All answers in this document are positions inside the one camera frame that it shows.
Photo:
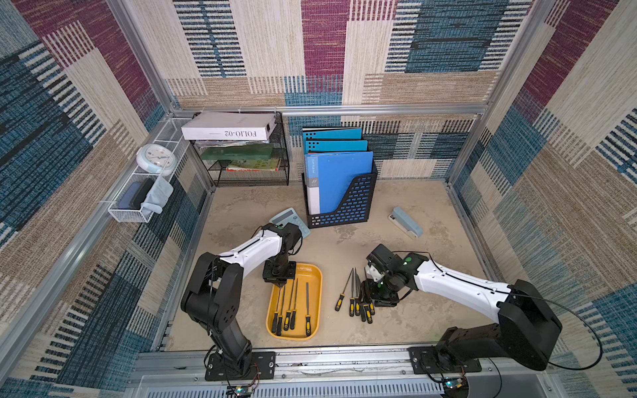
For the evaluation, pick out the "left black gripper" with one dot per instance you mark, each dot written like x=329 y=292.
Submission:
x=270 y=278

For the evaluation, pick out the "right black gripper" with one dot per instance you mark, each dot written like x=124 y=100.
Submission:
x=381 y=294

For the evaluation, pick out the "file tool horizontal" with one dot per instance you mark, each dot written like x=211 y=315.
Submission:
x=276 y=316

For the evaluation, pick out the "file tool diagonal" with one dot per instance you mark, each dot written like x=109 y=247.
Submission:
x=288 y=312

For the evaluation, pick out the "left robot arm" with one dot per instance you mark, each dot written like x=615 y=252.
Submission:
x=213 y=294

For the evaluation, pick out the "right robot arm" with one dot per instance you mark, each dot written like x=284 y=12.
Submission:
x=522 y=326

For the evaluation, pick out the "yellow plastic storage tray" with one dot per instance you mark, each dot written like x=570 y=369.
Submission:
x=304 y=273

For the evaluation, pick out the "black mesh file holder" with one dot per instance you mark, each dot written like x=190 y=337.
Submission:
x=355 y=206

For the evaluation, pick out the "white folio box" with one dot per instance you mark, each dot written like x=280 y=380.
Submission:
x=223 y=126

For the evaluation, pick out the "light blue calculator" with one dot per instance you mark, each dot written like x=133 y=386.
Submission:
x=290 y=216

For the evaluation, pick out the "blue grey stapler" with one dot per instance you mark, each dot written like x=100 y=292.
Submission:
x=405 y=223

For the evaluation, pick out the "front blue folder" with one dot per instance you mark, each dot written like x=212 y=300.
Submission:
x=328 y=176

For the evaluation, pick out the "red book on shelf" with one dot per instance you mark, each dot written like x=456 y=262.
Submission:
x=254 y=165

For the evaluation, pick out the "green book on shelf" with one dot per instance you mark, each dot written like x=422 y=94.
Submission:
x=246 y=152

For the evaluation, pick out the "middle teal folder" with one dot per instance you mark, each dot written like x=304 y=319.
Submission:
x=333 y=146

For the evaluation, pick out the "teal folder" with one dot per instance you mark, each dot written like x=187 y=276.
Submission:
x=333 y=146
x=332 y=134

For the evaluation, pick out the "back teal folder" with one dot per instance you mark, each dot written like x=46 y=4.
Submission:
x=332 y=134

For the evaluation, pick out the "light blue cloth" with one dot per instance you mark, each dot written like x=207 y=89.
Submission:
x=157 y=197

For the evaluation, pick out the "dark blue pouch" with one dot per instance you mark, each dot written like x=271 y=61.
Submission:
x=135 y=195

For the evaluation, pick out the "white round clock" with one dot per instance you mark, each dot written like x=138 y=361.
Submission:
x=156 y=159

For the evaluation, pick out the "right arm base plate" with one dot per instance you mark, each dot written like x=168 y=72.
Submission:
x=428 y=360

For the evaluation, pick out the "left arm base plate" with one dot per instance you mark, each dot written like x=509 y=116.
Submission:
x=258 y=366

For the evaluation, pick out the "black wire shelf rack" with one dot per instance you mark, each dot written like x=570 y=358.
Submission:
x=220 y=177

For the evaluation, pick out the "white wire wall basket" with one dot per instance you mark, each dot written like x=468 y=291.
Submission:
x=169 y=136

